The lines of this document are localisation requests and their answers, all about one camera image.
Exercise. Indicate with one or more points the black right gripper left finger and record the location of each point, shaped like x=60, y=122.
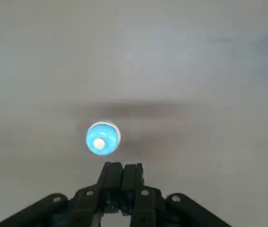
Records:
x=89, y=203

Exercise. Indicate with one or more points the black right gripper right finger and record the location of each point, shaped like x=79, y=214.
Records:
x=148, y=203

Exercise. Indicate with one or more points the blue call bell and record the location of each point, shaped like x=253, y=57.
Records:
x=105, y=134

